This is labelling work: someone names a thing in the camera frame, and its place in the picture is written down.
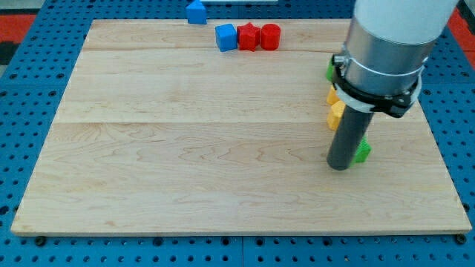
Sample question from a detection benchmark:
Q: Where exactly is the blue cube block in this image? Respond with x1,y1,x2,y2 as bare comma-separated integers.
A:
214,24,238,52

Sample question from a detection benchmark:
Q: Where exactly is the green block upper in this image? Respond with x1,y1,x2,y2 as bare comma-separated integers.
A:
326,59,334,82

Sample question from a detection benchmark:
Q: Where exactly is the green block lower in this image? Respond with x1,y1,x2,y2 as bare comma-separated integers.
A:
350,136,372,167

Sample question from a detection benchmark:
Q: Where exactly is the yellow block upper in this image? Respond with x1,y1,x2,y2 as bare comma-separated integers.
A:
326,85,340,105

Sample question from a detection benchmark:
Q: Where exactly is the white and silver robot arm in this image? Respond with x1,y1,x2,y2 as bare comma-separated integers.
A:
332,0,458,118

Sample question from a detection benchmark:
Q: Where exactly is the red cylinder block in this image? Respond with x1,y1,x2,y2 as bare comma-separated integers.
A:
261,23,281,50

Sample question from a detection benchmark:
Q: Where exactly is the blue triangular block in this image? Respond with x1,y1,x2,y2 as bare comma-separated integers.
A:
186,0,207,24

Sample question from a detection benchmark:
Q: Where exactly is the yellow block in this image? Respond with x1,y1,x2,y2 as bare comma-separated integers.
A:
327,101,346,131
326,85,340,105

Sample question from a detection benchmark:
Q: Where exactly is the yellow block lower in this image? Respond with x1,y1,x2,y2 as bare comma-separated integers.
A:
327,101,346,131

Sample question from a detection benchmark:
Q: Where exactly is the red star block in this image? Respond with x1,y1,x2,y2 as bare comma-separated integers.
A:
237,22,261,52

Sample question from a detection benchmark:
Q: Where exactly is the green block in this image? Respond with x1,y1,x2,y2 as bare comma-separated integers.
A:
326,59,334,82
350,136,372,167

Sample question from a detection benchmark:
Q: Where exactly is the light wooden board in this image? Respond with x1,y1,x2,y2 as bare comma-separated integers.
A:
11,19,471,237

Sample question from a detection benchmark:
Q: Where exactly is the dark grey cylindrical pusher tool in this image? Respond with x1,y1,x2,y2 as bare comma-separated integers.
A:
327,106,374,171

